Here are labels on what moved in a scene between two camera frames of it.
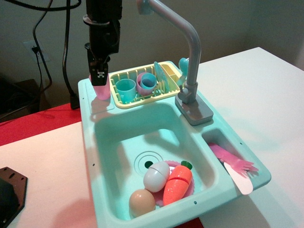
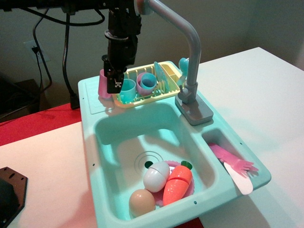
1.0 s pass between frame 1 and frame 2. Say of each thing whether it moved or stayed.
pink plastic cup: moved
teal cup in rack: stayed
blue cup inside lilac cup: stayed
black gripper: moved
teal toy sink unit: stayed
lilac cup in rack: stayed
